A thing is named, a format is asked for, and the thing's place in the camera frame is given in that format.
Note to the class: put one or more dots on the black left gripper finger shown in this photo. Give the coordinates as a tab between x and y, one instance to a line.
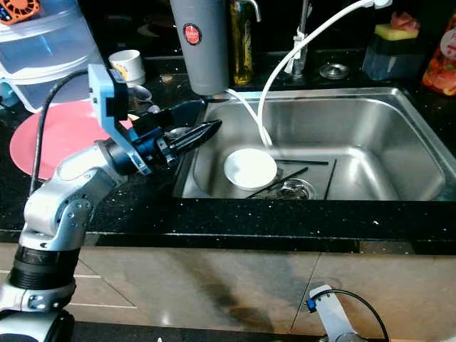
199	137
182	114

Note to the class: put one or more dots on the white bowl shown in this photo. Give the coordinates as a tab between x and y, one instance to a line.
250	169

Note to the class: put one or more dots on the pink plate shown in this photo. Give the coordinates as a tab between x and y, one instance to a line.
57	135

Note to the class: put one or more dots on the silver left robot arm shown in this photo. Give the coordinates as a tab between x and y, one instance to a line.
57	214

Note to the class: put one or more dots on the metal spoon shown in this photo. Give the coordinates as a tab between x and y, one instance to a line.
141	93

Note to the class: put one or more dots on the grey water filter cylinder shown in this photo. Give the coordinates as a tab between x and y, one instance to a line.
199	64

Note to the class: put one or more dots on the thin white tube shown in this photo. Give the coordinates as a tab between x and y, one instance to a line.
248	110

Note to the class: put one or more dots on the white printed cup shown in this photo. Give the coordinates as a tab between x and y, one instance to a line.
127	65

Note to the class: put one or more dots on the olive oil bottle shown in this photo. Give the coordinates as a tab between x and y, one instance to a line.
242	50

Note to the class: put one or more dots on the black chopstick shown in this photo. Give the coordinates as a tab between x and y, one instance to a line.
303	162
278	182

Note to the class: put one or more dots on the metal sink drain strainer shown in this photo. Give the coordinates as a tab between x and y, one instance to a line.
298	189

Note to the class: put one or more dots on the curved filter spout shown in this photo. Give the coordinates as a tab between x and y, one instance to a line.
255	7

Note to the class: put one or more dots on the clear plastic storage container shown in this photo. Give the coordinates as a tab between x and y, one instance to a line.
50	64

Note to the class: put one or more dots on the metal faucet stem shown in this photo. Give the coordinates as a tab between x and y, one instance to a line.
301	35

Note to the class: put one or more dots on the beige cabinet front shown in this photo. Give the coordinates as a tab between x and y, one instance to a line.
221	285

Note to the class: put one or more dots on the pale blue cup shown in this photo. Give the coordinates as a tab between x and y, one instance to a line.
6	92

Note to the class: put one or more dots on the stainless steel sink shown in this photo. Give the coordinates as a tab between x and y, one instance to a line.
377	149

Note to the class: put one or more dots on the orange fan gadget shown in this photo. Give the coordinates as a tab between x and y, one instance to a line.
20	10

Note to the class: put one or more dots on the dark sponge holder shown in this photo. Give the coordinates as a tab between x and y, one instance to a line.
392	60

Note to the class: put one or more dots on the yellow sponge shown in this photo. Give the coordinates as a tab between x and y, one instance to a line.
392	33

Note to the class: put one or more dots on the pink scrub cloth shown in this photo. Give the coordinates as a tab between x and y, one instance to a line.
406	20

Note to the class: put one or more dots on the red juice bottle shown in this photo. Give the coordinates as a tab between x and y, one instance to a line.
442	64

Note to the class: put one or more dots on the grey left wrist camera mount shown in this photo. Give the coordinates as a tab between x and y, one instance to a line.
110	92

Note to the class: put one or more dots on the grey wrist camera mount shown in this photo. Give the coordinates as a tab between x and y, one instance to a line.
110	92
331	313

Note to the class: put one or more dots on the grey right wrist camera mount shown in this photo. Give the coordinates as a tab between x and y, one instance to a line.
331	313

